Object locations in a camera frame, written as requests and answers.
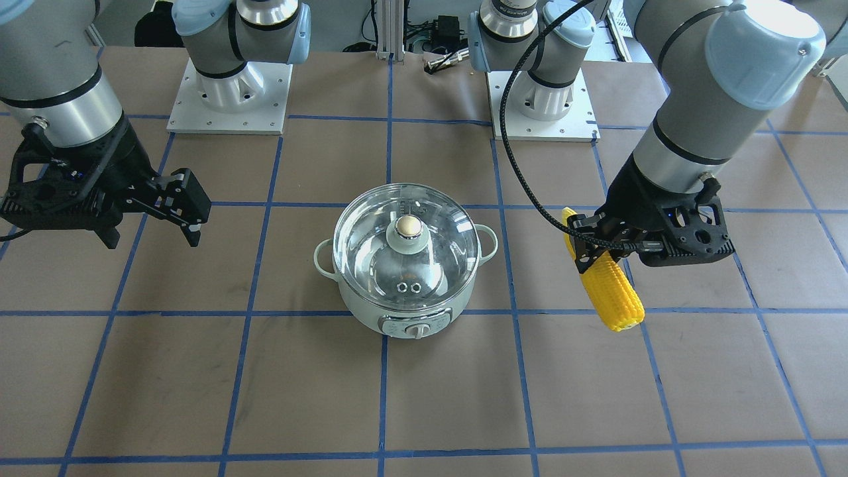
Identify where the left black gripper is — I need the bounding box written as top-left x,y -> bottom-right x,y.
564,159 -> 735,274

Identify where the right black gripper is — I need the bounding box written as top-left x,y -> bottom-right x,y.
2,117 -> 211,250

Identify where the yellow corn cob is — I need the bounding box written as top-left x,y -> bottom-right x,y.
564,235 -> 645,332

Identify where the glass pot lid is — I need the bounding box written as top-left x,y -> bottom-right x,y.
333,182 -> 490,312

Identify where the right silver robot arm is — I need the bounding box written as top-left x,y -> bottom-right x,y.
1,1 -> 311,248

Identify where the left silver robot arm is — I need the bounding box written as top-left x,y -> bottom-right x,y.
468,1 -> 846,274

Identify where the pale green electric pot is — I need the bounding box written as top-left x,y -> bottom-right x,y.
314,182 -> 499,339

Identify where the black braided cable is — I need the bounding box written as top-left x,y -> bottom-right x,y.
500,0 -> 663,252

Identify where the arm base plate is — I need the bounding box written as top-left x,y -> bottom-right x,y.
166,62 -> 293,135
505,70 -> 600,142

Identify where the aluminium frame post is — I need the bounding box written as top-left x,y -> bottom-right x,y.
375,0 -> 406,62

